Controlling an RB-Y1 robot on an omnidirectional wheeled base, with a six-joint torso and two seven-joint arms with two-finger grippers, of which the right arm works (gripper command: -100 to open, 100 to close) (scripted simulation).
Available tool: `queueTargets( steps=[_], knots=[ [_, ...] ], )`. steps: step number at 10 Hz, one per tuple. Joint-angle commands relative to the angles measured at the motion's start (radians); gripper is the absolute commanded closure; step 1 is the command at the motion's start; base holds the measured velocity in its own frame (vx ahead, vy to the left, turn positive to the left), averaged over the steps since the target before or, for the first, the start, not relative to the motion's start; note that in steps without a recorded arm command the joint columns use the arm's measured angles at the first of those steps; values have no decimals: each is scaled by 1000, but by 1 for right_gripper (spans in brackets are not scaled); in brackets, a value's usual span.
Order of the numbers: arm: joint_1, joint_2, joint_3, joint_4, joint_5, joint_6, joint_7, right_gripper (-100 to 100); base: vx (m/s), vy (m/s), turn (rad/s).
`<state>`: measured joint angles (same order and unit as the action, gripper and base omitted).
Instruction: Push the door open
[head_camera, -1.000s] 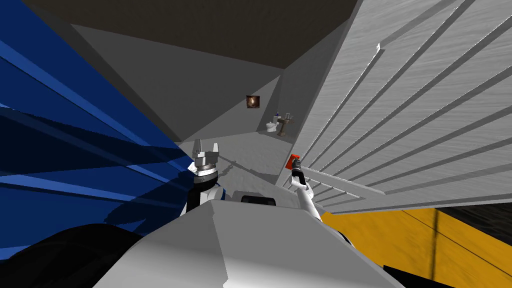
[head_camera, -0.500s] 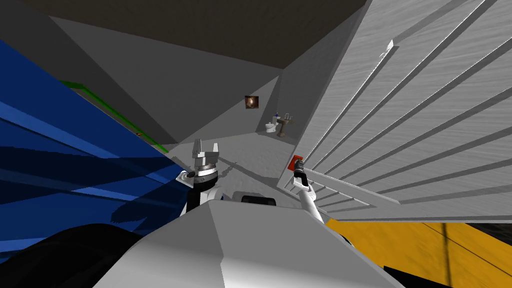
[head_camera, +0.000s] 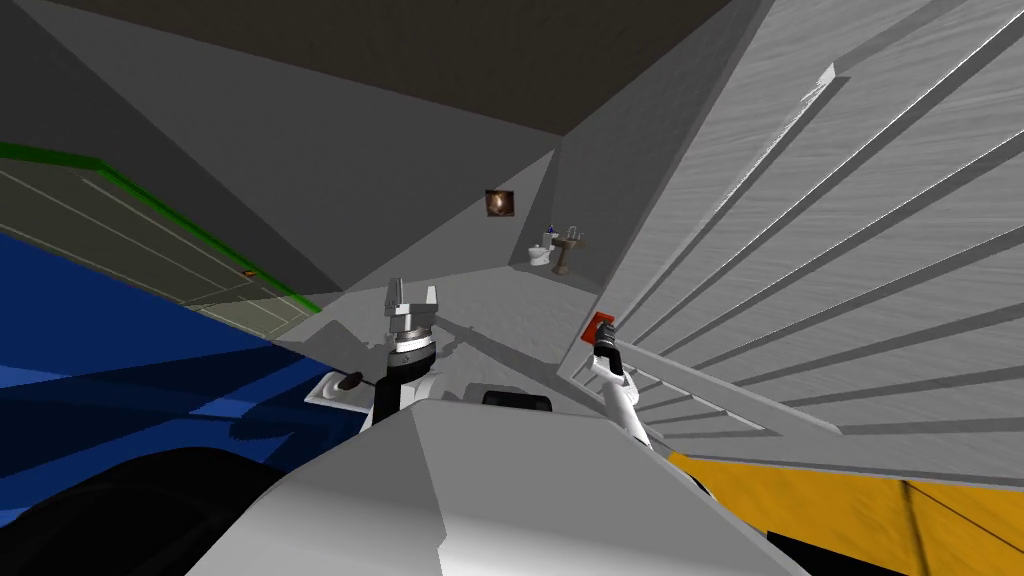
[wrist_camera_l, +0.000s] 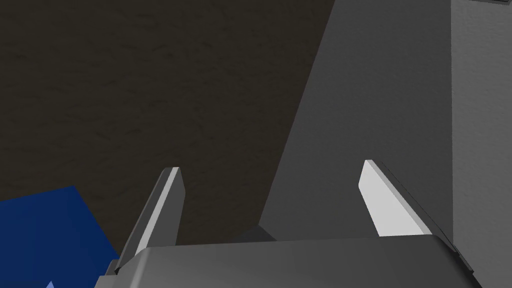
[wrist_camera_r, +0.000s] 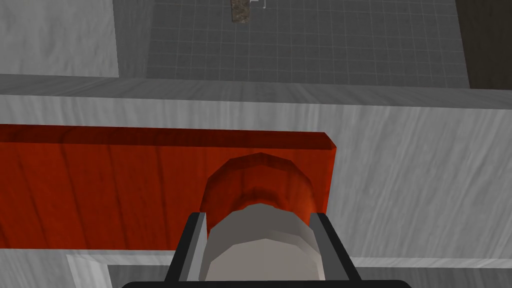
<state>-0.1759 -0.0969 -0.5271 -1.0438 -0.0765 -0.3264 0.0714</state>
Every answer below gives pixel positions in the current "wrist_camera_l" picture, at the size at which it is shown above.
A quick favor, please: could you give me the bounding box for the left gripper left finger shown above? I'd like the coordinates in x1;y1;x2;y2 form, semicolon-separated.
114;166;187;275

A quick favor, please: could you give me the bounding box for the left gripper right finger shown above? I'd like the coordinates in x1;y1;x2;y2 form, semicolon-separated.
357;159;475;275

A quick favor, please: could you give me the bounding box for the blue flat block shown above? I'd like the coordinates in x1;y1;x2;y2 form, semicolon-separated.
0;185;121;288

